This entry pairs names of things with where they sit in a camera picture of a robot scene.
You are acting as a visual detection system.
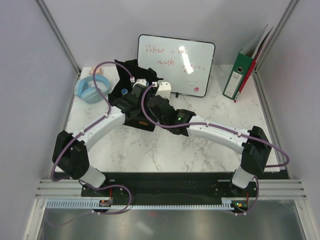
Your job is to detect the black canvas bag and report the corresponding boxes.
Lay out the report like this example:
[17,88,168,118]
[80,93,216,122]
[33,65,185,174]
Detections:
[108,59,160,132]

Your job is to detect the blue label water bottle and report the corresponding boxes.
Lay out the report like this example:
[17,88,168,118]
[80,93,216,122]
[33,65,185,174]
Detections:
[121,88,128,95]

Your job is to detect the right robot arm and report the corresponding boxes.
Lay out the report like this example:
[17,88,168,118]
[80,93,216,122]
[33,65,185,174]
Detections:
[144,95,271,189]

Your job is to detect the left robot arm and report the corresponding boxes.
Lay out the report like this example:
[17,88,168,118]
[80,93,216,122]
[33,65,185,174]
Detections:
[50,83,147,189]

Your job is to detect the whiteboard with red writing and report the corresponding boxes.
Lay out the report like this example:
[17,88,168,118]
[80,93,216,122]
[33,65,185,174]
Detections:
[137,34,216,98]

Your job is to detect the light blue headphones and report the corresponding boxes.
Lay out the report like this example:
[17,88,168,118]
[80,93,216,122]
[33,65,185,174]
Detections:
[74,74,110,104]

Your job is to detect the small pink box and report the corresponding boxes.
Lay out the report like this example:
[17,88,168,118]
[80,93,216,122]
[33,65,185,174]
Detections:
[89,66,104,75]

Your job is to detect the green lever arch binder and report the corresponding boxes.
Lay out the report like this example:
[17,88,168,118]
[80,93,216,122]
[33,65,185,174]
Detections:
[222,25,268,100]

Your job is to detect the red binder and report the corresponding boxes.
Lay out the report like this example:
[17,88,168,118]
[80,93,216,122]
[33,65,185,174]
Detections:
[233,27,274,103]

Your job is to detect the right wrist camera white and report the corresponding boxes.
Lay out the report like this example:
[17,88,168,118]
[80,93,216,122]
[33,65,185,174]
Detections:
[154,81,172,100]

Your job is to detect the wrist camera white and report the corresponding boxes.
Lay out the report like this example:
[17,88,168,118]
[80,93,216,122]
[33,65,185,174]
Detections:
[131,78,149,87]
[154,81,172,100]

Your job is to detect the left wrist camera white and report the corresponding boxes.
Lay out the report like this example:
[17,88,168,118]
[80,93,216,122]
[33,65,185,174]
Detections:
[131,78,149,87]

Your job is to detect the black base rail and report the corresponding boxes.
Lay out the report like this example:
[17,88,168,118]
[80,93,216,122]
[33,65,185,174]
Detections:
[81,172,258,205]

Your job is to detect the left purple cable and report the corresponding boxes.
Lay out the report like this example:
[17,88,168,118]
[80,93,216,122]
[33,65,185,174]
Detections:
[46,61,133,227]

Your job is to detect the purple cable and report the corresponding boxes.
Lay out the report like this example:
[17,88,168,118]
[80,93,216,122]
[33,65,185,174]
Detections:
[141,82,291,216]
[46,61,133,227]

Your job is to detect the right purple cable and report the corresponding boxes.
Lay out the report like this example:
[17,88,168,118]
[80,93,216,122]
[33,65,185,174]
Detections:
[141,82,291,216]

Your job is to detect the white slotted cable duct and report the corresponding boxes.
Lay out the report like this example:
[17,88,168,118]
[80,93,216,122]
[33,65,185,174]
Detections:
[46,198,248,210]

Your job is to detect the left aluminium frame post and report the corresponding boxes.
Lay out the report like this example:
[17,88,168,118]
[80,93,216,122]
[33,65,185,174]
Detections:
[35,0,81,76]

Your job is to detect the aluminium frame post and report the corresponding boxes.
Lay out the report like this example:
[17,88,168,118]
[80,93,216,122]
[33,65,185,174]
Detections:
[35,0,81,76]
[254,0,300,74]

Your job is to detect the right aluminium frame post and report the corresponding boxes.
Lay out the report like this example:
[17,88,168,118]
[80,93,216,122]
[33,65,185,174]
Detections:
[254,0,300,74]

